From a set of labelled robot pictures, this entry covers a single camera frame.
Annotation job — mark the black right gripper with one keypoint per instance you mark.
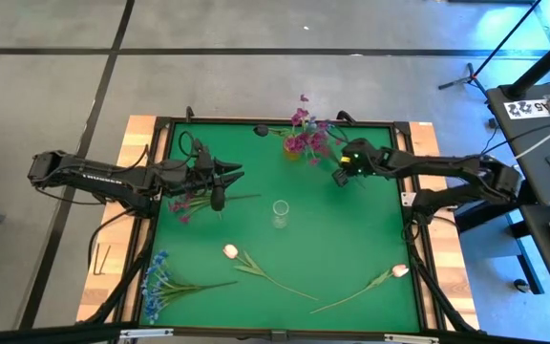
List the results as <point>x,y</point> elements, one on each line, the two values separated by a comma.
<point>363,157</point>

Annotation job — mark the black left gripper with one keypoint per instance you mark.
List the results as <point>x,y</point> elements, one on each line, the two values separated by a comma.
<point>184,174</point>

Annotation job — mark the purple orchid spray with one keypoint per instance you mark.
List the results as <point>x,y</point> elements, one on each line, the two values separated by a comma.
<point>299,143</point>
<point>194,203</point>

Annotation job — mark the yellow glass vase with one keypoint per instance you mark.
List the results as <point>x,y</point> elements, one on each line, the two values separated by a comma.
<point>290,154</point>

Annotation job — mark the pink artificial tulip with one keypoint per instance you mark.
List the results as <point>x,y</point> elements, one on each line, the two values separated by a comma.
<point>230,251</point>

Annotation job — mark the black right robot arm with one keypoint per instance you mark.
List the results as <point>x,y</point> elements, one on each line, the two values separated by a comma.
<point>447,165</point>

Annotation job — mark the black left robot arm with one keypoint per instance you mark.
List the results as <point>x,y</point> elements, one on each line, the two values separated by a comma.
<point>98,179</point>

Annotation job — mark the clear glass vase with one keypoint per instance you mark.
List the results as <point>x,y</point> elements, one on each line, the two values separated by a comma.
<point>280,215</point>

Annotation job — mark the green table mat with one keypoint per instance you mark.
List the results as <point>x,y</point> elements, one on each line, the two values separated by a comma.
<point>303,258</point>

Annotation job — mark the white tulip right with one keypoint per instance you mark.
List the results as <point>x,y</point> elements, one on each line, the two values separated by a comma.
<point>400,270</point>

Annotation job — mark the black light stand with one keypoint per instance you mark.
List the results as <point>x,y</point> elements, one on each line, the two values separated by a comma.
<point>470,76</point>

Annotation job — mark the white printed label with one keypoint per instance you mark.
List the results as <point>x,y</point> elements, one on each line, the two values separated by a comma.
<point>528,108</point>

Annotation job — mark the thick black pole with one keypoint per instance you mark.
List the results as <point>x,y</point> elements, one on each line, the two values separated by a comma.
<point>542,64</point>

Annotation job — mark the black caster wheel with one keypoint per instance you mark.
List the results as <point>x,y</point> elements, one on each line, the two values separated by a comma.
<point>522,285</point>

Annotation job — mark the black overhead rig beam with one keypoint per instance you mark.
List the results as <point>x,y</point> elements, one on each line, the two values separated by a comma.
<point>41,334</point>

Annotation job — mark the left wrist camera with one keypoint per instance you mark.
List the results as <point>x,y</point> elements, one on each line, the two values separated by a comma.
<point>217,198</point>

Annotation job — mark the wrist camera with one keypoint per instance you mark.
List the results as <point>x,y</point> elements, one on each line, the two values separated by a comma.
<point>217,198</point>
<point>341,178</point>

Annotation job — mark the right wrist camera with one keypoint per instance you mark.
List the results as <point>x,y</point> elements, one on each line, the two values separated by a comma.
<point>341,178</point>

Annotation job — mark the black table frame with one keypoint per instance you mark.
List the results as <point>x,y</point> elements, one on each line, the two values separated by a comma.
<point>237,120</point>

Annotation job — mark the silver rig bracket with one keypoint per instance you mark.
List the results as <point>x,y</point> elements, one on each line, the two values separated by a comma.
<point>146,333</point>
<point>411,338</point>

